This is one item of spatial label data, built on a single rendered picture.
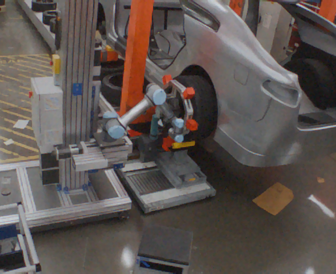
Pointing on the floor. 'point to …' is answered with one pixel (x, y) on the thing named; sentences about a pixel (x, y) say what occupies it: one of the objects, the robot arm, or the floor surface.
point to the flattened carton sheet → (274, 198)
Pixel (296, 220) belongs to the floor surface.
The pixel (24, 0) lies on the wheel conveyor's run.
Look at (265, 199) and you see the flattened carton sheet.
